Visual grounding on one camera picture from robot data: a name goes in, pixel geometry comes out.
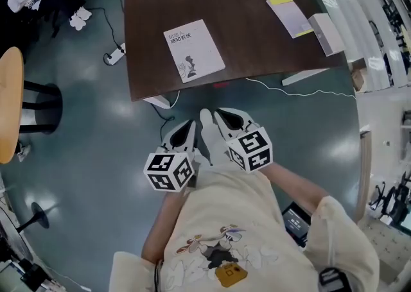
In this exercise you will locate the round wooden table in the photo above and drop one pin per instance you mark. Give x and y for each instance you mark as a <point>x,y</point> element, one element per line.
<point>11,101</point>

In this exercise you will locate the black stool base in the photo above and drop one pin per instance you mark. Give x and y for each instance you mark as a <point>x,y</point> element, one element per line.
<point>38,215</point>

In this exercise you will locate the white cardboard box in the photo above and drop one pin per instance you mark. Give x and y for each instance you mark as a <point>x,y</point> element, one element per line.
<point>326,34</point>

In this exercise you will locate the white power strip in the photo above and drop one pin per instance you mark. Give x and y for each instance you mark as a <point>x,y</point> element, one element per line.
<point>115,54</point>

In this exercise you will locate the white shelving rack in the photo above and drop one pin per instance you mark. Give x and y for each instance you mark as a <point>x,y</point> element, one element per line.
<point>363,11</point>

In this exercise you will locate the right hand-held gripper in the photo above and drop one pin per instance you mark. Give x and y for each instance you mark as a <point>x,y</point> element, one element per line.
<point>253,149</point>

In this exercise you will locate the brown cardboard box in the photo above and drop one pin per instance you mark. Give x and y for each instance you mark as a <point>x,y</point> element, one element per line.
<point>357,79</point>

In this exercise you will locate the cream printed T-shirt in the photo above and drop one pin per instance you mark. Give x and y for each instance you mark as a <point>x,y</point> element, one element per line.
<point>237,207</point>

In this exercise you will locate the yellow and white booklet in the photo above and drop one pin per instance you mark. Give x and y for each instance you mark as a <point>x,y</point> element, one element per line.
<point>289,14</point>

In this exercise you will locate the white paperback book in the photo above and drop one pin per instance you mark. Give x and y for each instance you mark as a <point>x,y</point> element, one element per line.
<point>196,47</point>

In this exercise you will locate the person's left forearm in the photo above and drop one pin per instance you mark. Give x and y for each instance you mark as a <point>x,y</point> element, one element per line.
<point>160,229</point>

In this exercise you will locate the person's right forearm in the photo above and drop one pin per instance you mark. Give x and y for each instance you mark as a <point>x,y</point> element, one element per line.
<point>295,188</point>

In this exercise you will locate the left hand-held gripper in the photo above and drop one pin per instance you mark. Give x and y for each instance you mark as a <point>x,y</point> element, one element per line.
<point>167,172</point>

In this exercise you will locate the black screen device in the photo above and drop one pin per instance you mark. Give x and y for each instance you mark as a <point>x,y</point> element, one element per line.
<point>297,223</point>

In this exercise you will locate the light grey trousers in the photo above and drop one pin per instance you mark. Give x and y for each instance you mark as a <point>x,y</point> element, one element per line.
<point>212,136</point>

